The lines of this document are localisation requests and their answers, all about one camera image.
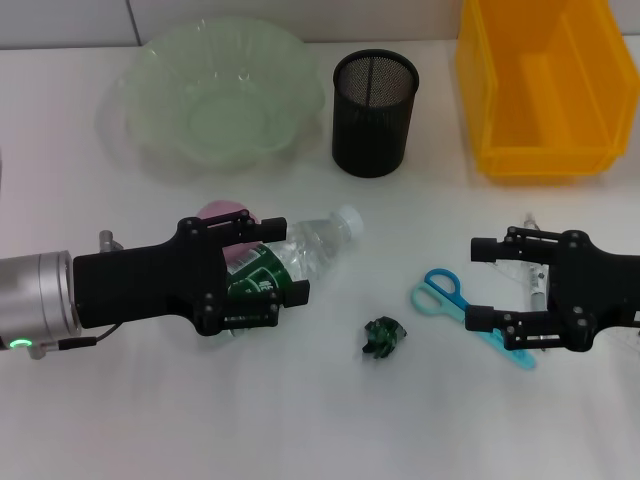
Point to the black mesh pen holder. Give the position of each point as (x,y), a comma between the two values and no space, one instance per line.
(372,135)

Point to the clear plastic ruler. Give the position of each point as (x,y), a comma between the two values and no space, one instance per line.
(510,272)

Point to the silver pen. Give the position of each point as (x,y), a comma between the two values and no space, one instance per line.
(535,286)

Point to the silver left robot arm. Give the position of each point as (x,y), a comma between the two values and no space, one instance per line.
(35,295)

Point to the yellow plastic bin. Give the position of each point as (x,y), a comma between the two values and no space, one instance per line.
(550,100)

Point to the blue scissors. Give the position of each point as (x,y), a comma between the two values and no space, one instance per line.
(442,296)

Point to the pink peach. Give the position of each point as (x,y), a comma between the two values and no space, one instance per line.
(220,207)

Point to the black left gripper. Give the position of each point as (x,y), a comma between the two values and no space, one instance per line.
(145,280)

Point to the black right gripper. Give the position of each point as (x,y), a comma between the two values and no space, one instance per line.
(595,290)

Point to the clear green-label water bottle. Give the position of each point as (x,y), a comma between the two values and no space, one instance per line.
(310,250)

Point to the translucent green fruit plate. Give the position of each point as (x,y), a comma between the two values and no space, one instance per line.
(215,100)

